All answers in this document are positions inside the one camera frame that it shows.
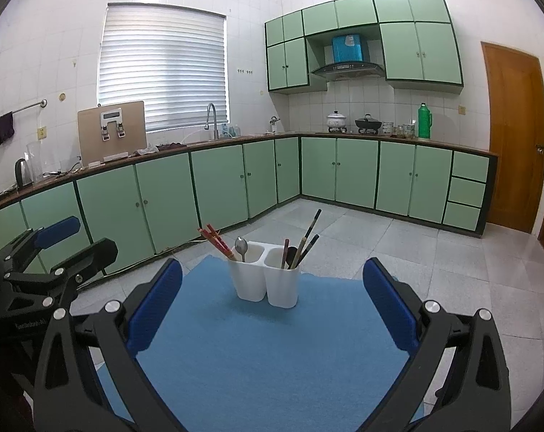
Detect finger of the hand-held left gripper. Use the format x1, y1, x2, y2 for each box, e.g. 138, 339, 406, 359
2, 238, 119, 315
0, 216, 81, 264

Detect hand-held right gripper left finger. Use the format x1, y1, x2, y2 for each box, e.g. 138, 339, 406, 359
31, 258, 185, 432

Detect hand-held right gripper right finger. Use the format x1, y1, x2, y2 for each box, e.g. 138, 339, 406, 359
362, 257, 512, 432

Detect white plastic utensil holder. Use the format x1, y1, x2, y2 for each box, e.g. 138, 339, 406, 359
227, 242, 300, 309

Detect electric kettle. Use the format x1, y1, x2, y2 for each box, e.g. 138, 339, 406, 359
15, 157, 33, 189

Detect clear glass pitcher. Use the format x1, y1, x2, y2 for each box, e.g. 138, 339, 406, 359
27, 141, 45, 181

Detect dark towel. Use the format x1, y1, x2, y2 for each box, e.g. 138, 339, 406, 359
0, 112, 15, 145

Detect blue mat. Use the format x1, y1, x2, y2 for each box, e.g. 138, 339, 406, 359
94, 254, 426, 432

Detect brown cardboard board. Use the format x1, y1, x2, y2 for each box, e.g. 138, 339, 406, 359
77, 101, 148, 168

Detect metal towel bar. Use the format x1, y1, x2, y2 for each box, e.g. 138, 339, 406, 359
0, 99, 48, 127

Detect green lower kitchen cabinets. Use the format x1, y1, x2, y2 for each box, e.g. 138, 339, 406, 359
0, 132, 498, 280

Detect green kitchen cabinets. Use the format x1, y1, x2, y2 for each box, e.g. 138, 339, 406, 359
265, 0, 464, 96
0, 132, 498, 280

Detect metal kitchen faucet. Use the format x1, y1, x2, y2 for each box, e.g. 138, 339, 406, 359
204, 103, 219, 140

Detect black wok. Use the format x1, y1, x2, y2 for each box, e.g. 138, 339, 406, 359
355, 114, 383, 135

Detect green thermos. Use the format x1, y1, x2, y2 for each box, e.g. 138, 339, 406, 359
417, 103, 433, 140

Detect white window blind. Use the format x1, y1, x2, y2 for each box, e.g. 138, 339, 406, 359
96, 3, 231, 133

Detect black range hood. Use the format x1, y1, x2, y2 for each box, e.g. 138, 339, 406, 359
310, 62, 386, 82

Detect green upper kitchen cabinets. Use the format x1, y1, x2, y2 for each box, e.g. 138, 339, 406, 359
265, 0, 464, 96

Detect blue hood chimney cover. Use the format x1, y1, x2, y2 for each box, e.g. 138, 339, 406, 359
331, 33, 367, 64

